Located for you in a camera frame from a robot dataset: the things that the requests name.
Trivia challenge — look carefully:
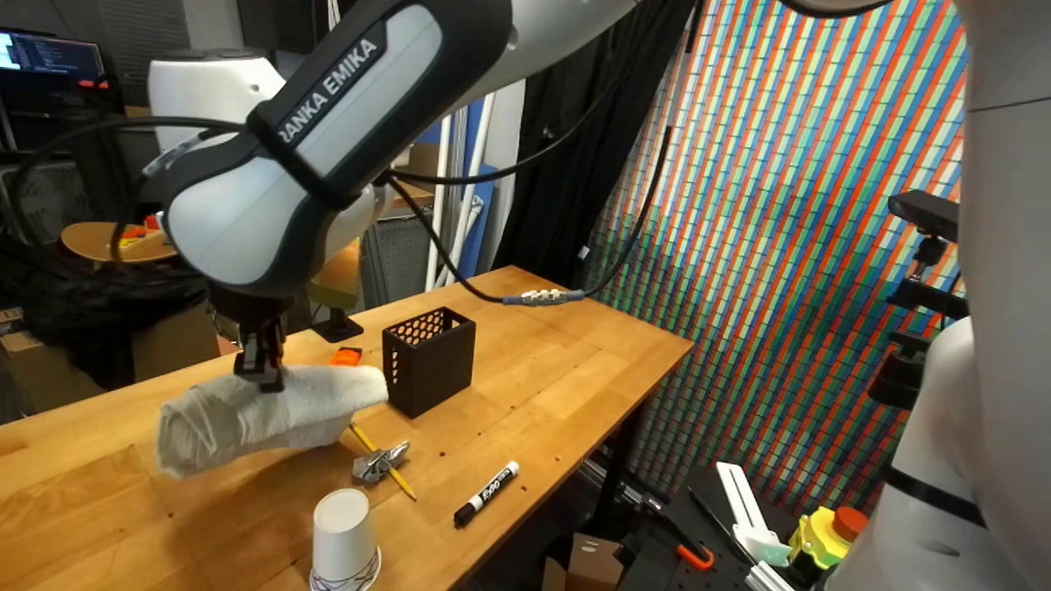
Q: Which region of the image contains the black pole stand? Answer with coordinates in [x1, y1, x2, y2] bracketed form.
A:
[305, 302, 367, 346]

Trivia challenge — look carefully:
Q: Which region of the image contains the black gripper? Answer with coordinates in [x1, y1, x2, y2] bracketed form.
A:
[208, 283, 303, 395]

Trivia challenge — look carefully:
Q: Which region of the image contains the red and yellow toy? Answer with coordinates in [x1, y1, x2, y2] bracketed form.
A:
[116, 214, 168, 249]

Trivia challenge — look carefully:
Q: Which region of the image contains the white terry cloth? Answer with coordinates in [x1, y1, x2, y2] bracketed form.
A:
[154, 361, 394, 482]

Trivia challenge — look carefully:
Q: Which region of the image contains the computer monitor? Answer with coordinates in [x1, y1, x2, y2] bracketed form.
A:
[0, 26, 111, 83]

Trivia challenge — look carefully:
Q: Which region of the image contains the black camera stand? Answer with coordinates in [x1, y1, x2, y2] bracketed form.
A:
[868, 232, 976, 413]

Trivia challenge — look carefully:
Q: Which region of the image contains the round wooden stool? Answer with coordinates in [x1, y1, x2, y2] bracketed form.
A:
[58, 218, 183, 270]

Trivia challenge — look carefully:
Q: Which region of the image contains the black camera cable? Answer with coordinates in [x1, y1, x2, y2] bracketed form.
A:
[373, 102, 678, 308]

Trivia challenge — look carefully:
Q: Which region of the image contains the orange handled clamp tool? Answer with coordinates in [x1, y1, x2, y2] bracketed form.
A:
[611, 480, 720, 574]

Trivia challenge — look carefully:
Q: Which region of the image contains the white plastic bracket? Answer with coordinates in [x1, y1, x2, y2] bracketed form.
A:
[713, 460, 795, 567]

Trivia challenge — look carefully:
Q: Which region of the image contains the cardboard box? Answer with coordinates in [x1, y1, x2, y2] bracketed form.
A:
[541, 532, 627, 591]

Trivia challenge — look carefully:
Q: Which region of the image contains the colourful striped backdrop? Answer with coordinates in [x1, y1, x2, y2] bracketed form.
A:
[586, 0, 979, 522]

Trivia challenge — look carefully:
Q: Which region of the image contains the white paper cup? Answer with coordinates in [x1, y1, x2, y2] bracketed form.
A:
[305, 487, 384, 591]

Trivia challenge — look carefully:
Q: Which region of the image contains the black curtain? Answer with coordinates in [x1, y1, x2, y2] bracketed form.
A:
[491, 0, 702, 291]

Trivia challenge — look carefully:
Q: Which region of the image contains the yellow emergency stop button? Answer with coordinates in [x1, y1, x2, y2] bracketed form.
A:
[786, 502, 873, 574]

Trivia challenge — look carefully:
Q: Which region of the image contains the white metal pole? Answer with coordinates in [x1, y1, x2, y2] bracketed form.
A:
[433, 92, 496, 290]

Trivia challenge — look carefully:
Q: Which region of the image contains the black marker pen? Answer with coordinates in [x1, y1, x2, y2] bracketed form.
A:
[450, 460, 526, 532]

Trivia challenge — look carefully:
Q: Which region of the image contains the yellow pencil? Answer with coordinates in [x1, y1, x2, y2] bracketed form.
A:
[344, 420, 421, 507]

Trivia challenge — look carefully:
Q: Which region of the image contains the small metal binder clip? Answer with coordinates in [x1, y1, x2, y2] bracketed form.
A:
[347, 440, 414, 490]

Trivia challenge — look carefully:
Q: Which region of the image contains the black perforated box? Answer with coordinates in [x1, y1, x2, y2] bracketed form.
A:
[376, 305, 478, 420]

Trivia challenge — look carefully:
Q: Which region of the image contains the black stereo camera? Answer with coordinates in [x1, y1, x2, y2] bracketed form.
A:
[883, 187, 968, 246]

